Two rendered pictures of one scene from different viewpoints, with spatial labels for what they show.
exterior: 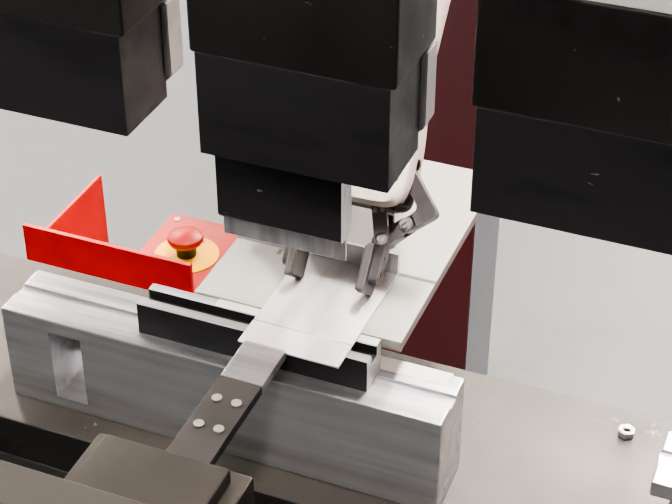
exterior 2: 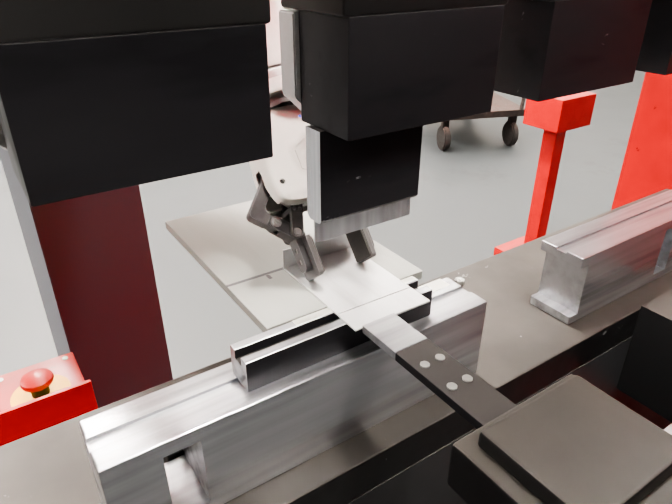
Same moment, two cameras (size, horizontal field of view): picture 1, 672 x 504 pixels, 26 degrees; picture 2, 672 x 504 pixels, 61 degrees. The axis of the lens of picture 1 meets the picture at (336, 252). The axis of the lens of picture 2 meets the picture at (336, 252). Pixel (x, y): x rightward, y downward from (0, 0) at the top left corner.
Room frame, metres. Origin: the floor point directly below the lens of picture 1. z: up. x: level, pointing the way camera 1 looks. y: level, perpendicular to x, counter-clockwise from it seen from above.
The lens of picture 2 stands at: (0.67, 0.42, 1.30)
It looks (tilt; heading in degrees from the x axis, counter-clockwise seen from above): 28 degrees down; 304
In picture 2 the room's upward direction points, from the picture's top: straight up
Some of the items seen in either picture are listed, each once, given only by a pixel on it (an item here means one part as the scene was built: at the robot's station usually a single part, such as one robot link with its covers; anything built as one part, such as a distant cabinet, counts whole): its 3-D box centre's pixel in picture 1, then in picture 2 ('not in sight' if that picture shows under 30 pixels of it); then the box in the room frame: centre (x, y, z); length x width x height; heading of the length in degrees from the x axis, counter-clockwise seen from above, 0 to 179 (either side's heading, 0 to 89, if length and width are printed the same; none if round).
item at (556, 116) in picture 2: not in sight; (544, 188); (1.19, -1.86, 0.41); 0.25 x 0.20 x 0.83; 158
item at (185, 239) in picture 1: (186, 246); (38, 386); (1.31, 0.17, 0.79); 0.04 x 0.04 x 0.04
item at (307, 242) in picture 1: (283, 193); (365, 176); (0.90, 0.04, 1.13); 0.10 x 0.02 x 0.10; 68
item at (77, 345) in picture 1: (228, 386); (313, 392); (0.92, 0.09, 0.92); 0.39 x 0.06 x 0.10; 68
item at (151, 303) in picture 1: (257, 335); (338, 328); (0.91, 0.06, 0.98); 0.20 x 0.03 x 0.03; 68
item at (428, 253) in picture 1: (355, 234); (283, 247); (1.04, -0.02, 1.00); 0.26 x 0.18 x 0.01; 158
